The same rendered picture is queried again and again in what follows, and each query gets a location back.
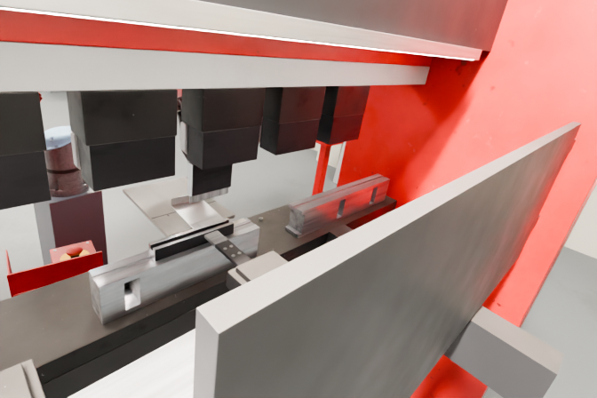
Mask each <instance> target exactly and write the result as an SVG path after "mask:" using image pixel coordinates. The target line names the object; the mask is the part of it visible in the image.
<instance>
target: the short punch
mask: <svg viewBox="0 0 597 398"><path fill-rule="evenodd" d="M232 166H233V165H232V164H229V165H225V166H220V167H216V168H211V169H207V170H201V169H200V168H198V167H197V166H196V165H194V164H193V163H191V162H188V171H187V193H188V194H189V203H195V202H199V201H202V200H205V199H209V198H212V197H215V196H219V195H225V194H228V188H229V187H231V178H232Z"/></svg>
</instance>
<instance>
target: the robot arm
mask: <svg viewBox="0 0 597 398"><path fill-rule="evenodd" d="M177 90H178V111H179V110H180V111H179V112H178V118H179V127H180V123H181V122H182V121H181V110H182V89H177ZM70 132H71V129H70V126H60V127H54V128H51V129H49V130H47V131H45V132H44V134H45V140H46V146H47V150H45V151H44V155H45V161H46V168H47V174H48V180H49V186H50V192H51V196H53V197H68V196H73V195H80V194H81V193H83V192H85V191H86V190H88V188H89V186H88V184H87V183H86V182H85V181H84V180H83V178H82V175H81V170H79V169H78V168H77V167H76V166H75V164H74V158H73V150H72V143H71V135H70Z"/></svg>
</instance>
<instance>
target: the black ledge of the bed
mask: <svg viewBox="0 0 597 398"><path fill-rule="evenodd" d="M396 203H397V200H395V199H393V198H391V197H389V196H387V195H386V198H385V200H384V201H382V202H380V203H376V204H374V205H372V206H371V207H368V208H366V209H364V210H362V211H358V212H356V213H354V214H352V215H350V216H348V217H345V218H343V219H341V220H338V221H336V222H334V223H332V224H329V225H328V226H326V227H322V228H320V229H318V230H315V231H314V232H312V233H310V234H307V235H304V236H302V237H300V238H297V237H295V236H294V235H292V234H291V233H289V232H288V231H286V230H285V227H286V226H288V225H289V221H290V214H291V208H289V205H288V204H286V205H284V206H281V207H278V208H275V209H272V210H270V211H265V212H262V213H260V214H257V215H254V216H252V217H249V218H247V219H249V220H250V221H251V222H252V223H253V224H256V225H257V226H258V227H259V243H258V251H257V257H259V256H261V255H264V254H266V253H268V252H270V251H275V252H276V253H277V254H278V255H280V256H281V257H282V258H284V259H285V260H287V261H288V262H290V261H292V260H294V259H296V258H298V257H300V256H302V255H304V254H306V253H308V252H310V251H312V250H314V249H316V248H318V247H320V246H322V245H324V244H326V242H327V237H328V233H329V231H331V230H332V229H334V228H336V227H340V226H342V225H346V226H348V227H350V228H352V229H353V230H355V229H356V228H358V227H361V226H363V225H365V224H367V223H369V222H371V221H372V220H374V219H377V218H379V217H381V216H383V215H385V214H387V213H388V212H390V211H393V210H394V209H395V206H396ZM259 217H261V218H263V220H261V221H260V220H259ZM257 257H256V258H257ZM253 259H255V258H253ZM233 268H236V267H231V268H229V269H228V270H226V271H223V272H221V273H219V274H217V275H214V276H212V277H209V278H207V279H205V280H203V281H200V282H199V283H196V284H193V285H191V286H189V287H187V288H185V289H183V290H181V291H177V292H175V293H173V294H171V295H169V296H167V297H165V298H161V299H159V300H157V301H155V302H153V303H151V304H149V305H146V306H144V307H142V308H139V309H137V310H135V311H132V312H130V313H128V314H125V315H123V316H121V317H119V318H116V319H114V320H113V321H111V322H107V323H105V324H102V323H101V321H100V319H99V317H98V316H97V314H96V312H95V310H94V309H93V307H92V294H91V285H90V278H89V271H88V272H85V273H82V274H80V275H76V276H73V277H70V278H68V279H65V280H62V281H59V282H56V283H52V284H49V285H46V286H44V287H41V288H38V289H35V290H32V291H28V292H25V293H22V294H20V295H17V296H14V297H11V298H7V299H4V300H1V301H0V371H2V370H5V369H8V368H10V367H12V366H13V365H16V364H18V363H23V362H25V361H28V360H30V359H32V360H33V361H34V364H35V366H36V371H37V373H38V376H39V378H40V381H41V384H44V383H46V382H48V381H50V380H52V379H54V378H56V377H58V376H60V375H62V374H64V373H66V372H68V371H70V370H72V369H74V368H76V367H78V366H80V365H82V364H84V363H86V362H88V361H90V360H92V359H94V358H97V357H99V356H101V355H103V354H105V353H107V352H109V351H111V350H113V349H115V348H117V347H119V346H121V345H123V344H125V343H127V342H129V341H131V340H133V339H135V338H137V337H139V336H141V335H143V334H145V333H147V332H149V331H151V330H153V329H155V328H157V327H159V326H161V325H163V324H165V323H167V322H169V321H171V320H173V319H175V318H177V317H179V316H181V315H183V314H185V313H187V312H189V311H191V310H193V309H195V308H198V307H199V306H201V305H203V304H205V303H207V302H209V301H211V300H213V299H215V298H217V297H219V296H221V295H223V294H225V293H227V292H229V291H230V289H229V288H228V287H227V271H229V270H231V269H233Z"/></svg>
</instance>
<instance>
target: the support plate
mask: <svg viewBox="0 0 597 398"><path fill-rule="evenodd" d="M123 193H124V194H125V195H126V196H127V197H128V198H129V199H130V200H131V201H132V202H133V203H134V204H135V205H136V206H137V207H138V208H139V209H140V210H141V211H142V212H143V213H144V214H145V215H146V216H147V218H148V219H149V220H150V221H151V222H152V223H153V224H154V225H155V226H156V227H157V228H158V229H159V230H160V231H161V232H162V233H163V234H164V235H165V236H166V237H169V236H172V235H175V234H178V233H181V232H184V231H187V230H190V229H193V228H192V227H191V226H189V225H188V223H187V222H186V221H185V220H184V219H183V218H182V217H181V216H180V215H179V214H178V213H177V212H175V210H174V209H173V208H172V207H171V199H172V198H175V197H180V196H183V195H188V193H187V179H186V178H185V177H182V178H177V179H170V180H166V181H161V182H156V183H152V184H147V185H143V186H138V187H131V188H126V189H123ZM204 201H205V202H206V203H208V204H209V205H210V207H212V209H213V210H215V211H216V212H217V213H218V214H219V215H220V216H221V217H222V218H224V219H225V218H228V219H233V218H234V217H235V215H234V213H232V212H231V211H229V210H228V209H227V208H225V207H224V206H223V205H221V204H220V203H218V202H213V201H216V200H214V199H213V198H209V199H205V200H204ZM210 202H213V203H210ZM171 212H174V213H172V214H168V213H171ZM164 214H168V215H169V216H167V215H164ZM161 215H164V216H162V217H158V216H161ZM154 217H158V218H155V219H151V218H154Z"/></svg>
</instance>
